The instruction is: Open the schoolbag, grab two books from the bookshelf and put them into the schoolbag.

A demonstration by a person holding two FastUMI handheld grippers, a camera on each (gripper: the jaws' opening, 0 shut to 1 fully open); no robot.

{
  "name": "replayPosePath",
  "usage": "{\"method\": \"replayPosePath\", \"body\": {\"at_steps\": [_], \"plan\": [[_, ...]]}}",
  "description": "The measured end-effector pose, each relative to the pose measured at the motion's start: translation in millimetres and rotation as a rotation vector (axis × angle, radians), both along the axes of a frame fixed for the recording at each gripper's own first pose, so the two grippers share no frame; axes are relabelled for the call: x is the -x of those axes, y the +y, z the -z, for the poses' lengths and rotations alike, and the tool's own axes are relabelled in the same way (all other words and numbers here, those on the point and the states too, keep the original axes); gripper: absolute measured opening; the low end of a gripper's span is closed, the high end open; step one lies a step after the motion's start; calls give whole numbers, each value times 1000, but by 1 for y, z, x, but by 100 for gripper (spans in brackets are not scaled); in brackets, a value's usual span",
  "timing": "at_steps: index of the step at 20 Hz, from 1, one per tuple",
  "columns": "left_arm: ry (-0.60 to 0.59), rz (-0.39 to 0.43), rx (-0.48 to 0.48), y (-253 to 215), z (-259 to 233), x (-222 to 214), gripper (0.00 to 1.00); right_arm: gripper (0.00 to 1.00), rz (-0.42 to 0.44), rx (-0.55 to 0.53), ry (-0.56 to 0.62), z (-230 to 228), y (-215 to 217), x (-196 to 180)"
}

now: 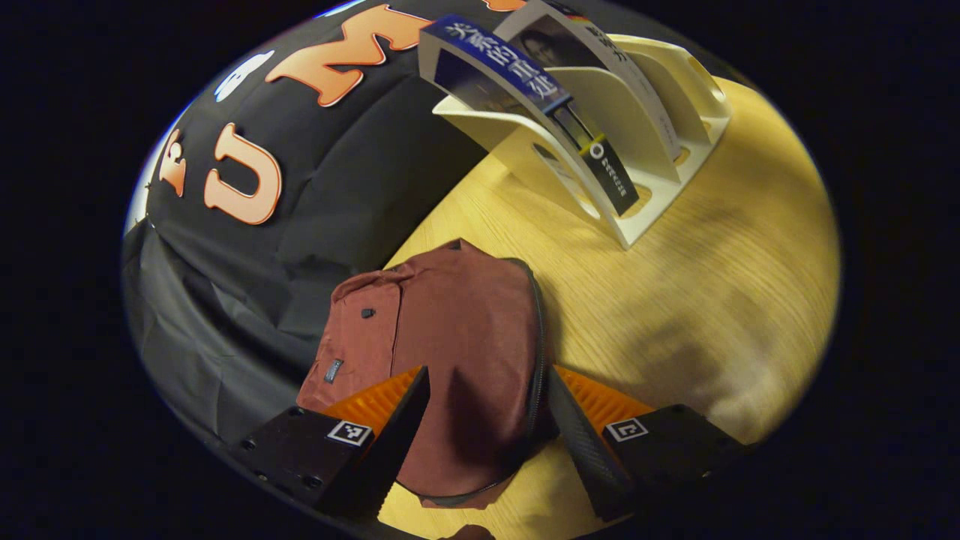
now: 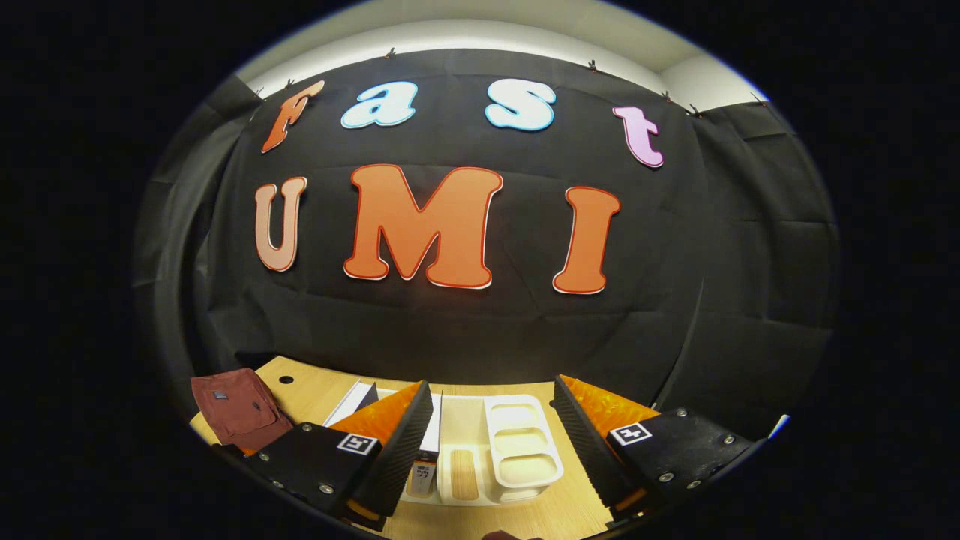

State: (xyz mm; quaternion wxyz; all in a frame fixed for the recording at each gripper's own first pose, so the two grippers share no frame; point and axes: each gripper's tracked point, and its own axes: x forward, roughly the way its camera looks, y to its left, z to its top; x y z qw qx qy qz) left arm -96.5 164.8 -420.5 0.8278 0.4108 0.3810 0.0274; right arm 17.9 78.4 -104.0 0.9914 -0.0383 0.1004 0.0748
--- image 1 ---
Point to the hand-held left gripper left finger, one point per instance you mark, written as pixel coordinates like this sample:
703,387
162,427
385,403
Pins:
397,442

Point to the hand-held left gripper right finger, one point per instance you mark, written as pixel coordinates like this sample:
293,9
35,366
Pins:
585,457

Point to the white bookshelf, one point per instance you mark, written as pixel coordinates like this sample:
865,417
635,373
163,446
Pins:
660,199

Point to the blue cover book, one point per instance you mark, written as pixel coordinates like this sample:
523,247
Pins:
495,60

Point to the white portrait cover book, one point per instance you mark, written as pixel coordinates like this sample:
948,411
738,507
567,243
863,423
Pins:
555,45

